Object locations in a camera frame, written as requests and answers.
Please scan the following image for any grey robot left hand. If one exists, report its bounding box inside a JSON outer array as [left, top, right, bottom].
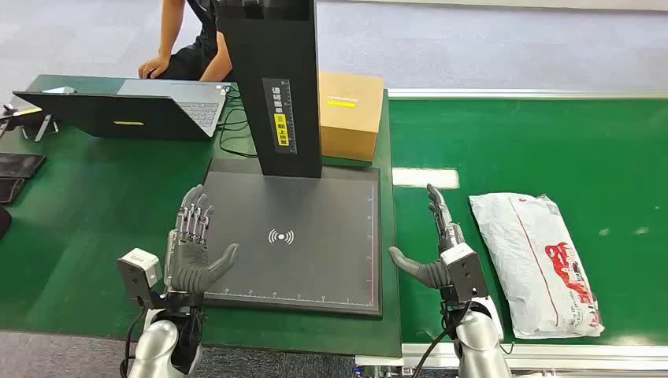
[[165, 184, 240, 296]]

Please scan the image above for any person's hand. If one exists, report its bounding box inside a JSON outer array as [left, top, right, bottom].
[[137, 54, 172, 81]]

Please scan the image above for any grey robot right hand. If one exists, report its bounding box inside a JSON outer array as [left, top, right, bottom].
[[388, 183, 466, 291]]

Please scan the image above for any white plastic mailer package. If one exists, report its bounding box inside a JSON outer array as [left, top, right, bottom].
[[468, 192, 606, 341]]

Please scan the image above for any black inbound scanner machine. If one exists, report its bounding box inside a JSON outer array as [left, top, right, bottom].
[[200, 0, 383, 319]]

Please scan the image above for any green conveyor belt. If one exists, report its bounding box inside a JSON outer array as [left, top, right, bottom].
[[354, 87, 668, 378]]

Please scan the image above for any brown cardboard delivery box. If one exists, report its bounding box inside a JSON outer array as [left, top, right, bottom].
[[318, 69, 386, 163]]

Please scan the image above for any person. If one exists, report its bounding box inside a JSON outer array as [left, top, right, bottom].
[[137, 0, 234, 83]]

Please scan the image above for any dark open laptop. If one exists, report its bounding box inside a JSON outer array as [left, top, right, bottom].
[[12, 78, 228, 143]]

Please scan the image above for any green topped table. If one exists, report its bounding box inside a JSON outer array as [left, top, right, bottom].
[[0, 73, 403, 359]]

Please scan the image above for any small metal phone stand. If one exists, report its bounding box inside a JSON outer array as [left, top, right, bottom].
[[0, 103, 59, 143]]

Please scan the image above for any small black flat phone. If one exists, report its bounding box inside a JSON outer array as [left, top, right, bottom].
[[0, 177, 26, 205]]

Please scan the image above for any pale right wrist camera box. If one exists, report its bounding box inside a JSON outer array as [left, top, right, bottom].
[[440, 242, 490, 306]]

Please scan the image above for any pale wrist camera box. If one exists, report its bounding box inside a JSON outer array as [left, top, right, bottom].
[[117, 247, 165, 309], [440, 242, 490, 306]]

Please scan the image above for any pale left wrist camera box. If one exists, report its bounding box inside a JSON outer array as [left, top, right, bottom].
[[117, 247, 165, 309]]

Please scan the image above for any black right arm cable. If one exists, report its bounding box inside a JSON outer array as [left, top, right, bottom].
[[410, 301, 473, 378]]

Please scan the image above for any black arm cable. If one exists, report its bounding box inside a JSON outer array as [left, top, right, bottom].
[[410, 301, 473, 378], [118, 306, 148, 378]]

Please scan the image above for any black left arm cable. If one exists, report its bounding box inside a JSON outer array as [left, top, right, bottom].
[[118, 306, 148, 378]]

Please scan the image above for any black cables bundle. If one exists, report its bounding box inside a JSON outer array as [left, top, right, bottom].
[[216, 83, 260, 159]]

